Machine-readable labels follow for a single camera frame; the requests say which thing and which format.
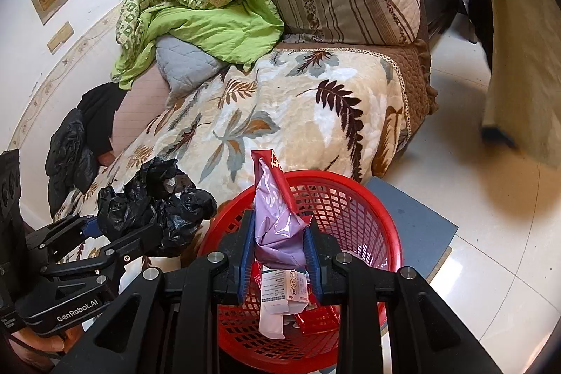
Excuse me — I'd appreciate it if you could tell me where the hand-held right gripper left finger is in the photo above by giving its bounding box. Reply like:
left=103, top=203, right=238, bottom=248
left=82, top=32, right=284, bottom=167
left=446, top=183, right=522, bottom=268
left=50, top=210, right=257, bottom=374

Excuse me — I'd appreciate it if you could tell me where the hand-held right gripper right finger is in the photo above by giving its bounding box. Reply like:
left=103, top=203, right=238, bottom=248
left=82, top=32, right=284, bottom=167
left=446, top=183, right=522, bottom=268
left=302, top=220, right=502, bottom=374

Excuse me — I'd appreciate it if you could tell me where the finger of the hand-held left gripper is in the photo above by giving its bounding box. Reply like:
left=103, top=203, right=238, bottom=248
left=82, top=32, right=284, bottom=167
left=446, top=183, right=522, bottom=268
left=41, top=223, right=163, bottom=291
left=24, top=214, right=106, bottom=256

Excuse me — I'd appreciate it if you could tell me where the red purple snack wrapper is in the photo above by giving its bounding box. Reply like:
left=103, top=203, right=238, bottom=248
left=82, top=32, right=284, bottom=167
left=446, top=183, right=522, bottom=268
left=251, top=150, right=313, bottom=270

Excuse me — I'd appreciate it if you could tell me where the red cigarette box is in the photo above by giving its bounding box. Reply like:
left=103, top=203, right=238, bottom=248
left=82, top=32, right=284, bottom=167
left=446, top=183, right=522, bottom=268
left=293, top=291, right=342, bottom=335

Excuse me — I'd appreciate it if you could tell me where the black plastic bag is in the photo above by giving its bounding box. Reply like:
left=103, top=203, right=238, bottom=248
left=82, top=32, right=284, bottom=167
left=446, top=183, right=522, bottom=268
left=97, top=157, right=217, bottom=258

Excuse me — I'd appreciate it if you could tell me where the red plastic mesh basket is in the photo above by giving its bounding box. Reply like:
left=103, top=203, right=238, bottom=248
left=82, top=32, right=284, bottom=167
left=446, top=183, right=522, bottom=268
left=197, top=170, right=403, bottom=362

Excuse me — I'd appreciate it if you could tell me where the person's left hand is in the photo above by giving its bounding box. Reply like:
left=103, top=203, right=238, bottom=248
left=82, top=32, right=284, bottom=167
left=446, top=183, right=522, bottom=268
left=20, top=330, right=71, bottom=370

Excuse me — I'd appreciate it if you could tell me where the black puffer jacket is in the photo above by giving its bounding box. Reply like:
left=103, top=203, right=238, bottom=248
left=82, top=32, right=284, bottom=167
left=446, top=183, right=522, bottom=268
left=45, top=109, right=99, bottom=219

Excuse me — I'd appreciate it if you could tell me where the grey blue low stool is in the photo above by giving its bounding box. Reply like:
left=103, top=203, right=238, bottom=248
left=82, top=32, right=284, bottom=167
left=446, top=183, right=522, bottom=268
left=364, top=176, right=459, bottom=283

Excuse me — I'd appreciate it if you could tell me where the black cloth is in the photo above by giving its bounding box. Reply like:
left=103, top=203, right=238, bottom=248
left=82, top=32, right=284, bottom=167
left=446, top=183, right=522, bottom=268
left=76, top=82, right=128, bottom=158

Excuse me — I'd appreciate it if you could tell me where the pink sofa backrest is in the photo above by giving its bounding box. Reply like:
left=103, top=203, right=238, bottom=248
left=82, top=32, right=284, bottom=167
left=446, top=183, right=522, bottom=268
left=111, top=67, right=174, bottom=156

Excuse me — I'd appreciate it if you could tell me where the leaf print fleece blanket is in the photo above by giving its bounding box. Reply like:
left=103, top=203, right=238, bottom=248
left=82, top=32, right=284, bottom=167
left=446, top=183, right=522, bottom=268
left=53, top=47, right=413, bottom=270

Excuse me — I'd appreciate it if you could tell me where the grey quilted pillow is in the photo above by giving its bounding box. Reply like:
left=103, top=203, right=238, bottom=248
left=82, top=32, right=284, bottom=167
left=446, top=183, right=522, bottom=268
left=154, top=36, right=231, bottom=103

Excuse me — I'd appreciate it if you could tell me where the brown quilted sofa cover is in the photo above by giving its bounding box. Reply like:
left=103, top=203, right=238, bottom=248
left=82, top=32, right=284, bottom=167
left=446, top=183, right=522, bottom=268
left=276, top=36, right=439, bottom=164

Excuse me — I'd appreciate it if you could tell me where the green quilt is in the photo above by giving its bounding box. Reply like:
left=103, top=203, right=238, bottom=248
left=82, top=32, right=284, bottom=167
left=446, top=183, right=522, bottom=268
left=110, top=0, right=285, bottom=91

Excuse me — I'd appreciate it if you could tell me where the beige hanging cloth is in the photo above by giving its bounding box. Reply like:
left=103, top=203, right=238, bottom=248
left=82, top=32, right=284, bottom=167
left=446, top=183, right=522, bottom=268
left=465, top=0, right=561, bottom=169

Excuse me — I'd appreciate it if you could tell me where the beige wall switch panel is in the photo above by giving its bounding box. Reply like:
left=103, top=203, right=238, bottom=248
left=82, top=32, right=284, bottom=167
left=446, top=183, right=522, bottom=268
left=46, top=21, right=73, bottom=54

